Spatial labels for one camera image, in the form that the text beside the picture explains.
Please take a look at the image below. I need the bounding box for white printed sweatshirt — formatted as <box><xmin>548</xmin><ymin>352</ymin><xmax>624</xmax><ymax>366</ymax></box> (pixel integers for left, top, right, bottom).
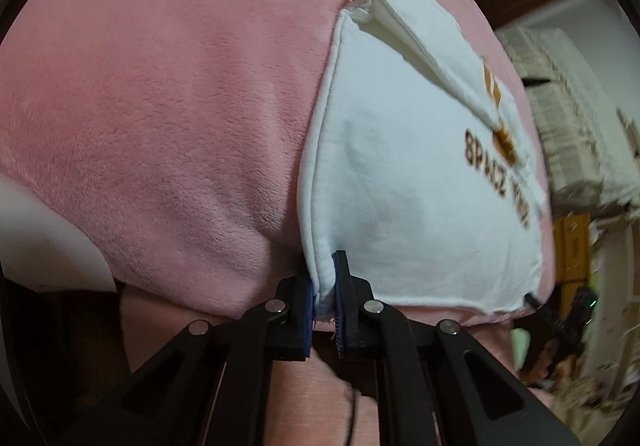
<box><xmin>298</xmin><ymin>0</ymin><xmax>552</xmax><ymax>323</ymax></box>

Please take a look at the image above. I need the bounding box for white pillow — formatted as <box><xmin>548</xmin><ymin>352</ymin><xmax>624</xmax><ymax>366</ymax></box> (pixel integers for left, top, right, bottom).
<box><xmin>0</xmin><ymin>175</ymin><xmax>119</xmax><ymax>295</ymax></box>

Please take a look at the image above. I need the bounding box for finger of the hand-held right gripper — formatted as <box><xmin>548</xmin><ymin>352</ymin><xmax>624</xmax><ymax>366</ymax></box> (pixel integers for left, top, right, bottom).
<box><xmin>523</xmin><ymin>293</ymin><xmax>553</xmax><ymax>321</ymax></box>

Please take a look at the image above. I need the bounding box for yellow wooden drawer cabinet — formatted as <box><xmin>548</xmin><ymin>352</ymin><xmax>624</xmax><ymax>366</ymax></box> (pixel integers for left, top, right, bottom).
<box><xmin>551</xmin><ymin>213</ymin><xmax>602</xmax><ymax>307</ymax></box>

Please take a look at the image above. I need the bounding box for white crocheted cover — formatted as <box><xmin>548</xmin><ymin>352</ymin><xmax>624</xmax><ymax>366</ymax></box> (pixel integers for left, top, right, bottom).
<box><xmin>494</xmin><ymin>24</ymin><xmax>640</xmax><ymax>213</ymax></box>

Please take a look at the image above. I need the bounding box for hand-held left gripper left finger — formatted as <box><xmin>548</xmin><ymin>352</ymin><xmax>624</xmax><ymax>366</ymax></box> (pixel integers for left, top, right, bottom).
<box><xmin>60</xmin><ymin>275</ymin><xmax>316</xmax><ymax>446</ymax></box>

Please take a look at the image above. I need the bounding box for pale green cloth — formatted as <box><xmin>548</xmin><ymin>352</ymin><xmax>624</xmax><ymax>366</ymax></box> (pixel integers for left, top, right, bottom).
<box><xmin>509</xmin><ymin>327</ymin><xmax>534</xmax><ymax>373</ymax></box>

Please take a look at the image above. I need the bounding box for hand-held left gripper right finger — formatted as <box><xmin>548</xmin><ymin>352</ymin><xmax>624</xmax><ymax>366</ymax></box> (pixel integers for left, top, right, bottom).
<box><xmin>332</xmin><ymin>250</ymin><xmax>582</xmax><ymax>446</ymax></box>

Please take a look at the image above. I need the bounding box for person's pink clothing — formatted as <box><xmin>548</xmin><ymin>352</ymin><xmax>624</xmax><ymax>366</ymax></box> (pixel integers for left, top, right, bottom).
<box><xmin>119</xmin><ymin>283</ymin><xmax>506</xmax><ymax>446</ymax></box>

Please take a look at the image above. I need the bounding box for pink plush bed blanket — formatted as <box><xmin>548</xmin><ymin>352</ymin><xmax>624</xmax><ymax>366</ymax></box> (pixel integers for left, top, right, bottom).
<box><xmin>0</xmin><ymin>0</ymin><xmax>557</xmax><ymax>327</ymax></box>

